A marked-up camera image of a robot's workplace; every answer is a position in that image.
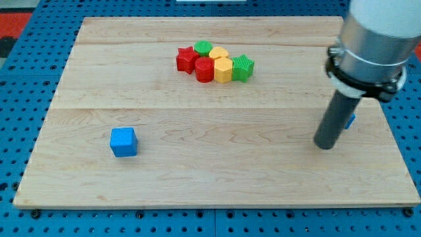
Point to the green star block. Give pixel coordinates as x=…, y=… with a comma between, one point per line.
x=242, y=68

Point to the blue cube block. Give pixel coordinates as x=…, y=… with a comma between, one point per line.
x=123, y=142

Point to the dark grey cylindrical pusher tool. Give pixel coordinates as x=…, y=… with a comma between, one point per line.
x=335, y=119

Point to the light wooden board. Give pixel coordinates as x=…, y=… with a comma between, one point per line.
x=207, y=145

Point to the blue triangle block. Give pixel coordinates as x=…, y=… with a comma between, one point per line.
x=350, y=121

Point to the yellow heart block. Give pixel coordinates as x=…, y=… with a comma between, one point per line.
x=218, y=52

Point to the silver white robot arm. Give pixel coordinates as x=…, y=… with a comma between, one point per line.
x=375, y=42

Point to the yellow hexagon block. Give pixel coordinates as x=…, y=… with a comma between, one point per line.
x=223, y=70

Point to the red star block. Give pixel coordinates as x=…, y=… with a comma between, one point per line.
x=186, y=58

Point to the green cylinder block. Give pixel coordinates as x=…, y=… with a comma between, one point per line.
x=203, y=48

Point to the red cylinder block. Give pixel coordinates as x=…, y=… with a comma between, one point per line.
x=204, y=69

